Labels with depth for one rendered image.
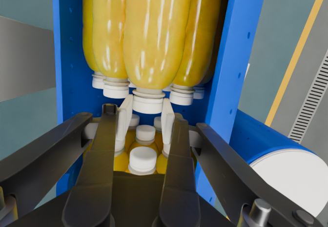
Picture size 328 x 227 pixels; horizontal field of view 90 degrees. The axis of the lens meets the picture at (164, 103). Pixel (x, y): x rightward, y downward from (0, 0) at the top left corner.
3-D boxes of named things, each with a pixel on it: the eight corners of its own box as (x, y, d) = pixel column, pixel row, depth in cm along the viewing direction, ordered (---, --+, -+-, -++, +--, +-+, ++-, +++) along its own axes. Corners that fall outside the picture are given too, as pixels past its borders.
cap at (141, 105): (166, 96, 19) (164, 111, 20) (162, 92, 23) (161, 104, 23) (132, 93, 19) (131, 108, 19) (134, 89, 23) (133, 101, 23)
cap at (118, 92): (119, 79, 28) (118, 89, 29) (98, 79, 25) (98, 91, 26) (134, 83, 26) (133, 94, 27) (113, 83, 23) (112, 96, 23)
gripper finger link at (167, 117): (167, 114, 15) (175, 115, 15) (163, 97, 22) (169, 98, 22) (162, 144, 15) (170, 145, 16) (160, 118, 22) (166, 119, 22)
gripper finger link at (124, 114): (123, 141, 15) (115, 140, 15) (132, 116, 22) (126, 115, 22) (126, 110, 14) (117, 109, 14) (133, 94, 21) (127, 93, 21)
